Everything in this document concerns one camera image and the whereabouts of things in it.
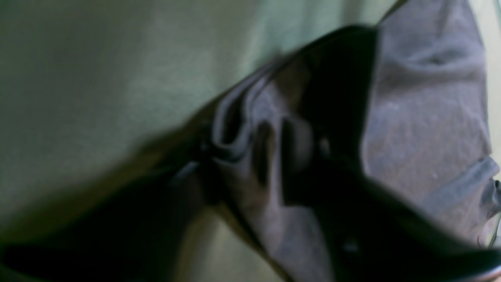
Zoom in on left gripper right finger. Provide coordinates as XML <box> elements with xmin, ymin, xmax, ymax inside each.
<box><xmin>281</xmin><ymin>119</ymin><xmax>500</xmax><ymax>282</ymax></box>

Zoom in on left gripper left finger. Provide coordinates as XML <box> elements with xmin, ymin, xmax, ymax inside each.
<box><xmin>1</xmin><ymin>162</ymin><xmax>203</xmax><ymax>282</ymax></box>

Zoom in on grey t-shirt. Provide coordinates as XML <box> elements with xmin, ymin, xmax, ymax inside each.
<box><xmin>190</xmin><ymin>0</ymin><xmax>500</xmax><ymax>282</ymax></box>

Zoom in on pale green table cloth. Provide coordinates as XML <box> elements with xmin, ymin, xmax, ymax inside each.
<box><xmin>0</xmin><ymin>0</ymin><xmax>501</xmax><ymax>282</ymax></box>

